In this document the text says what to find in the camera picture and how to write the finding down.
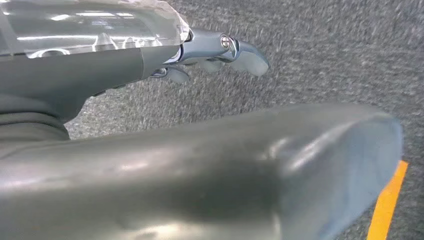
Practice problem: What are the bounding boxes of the yellow floor tape square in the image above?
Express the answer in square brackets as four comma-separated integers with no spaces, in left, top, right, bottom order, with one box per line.
[365,160,409,240]

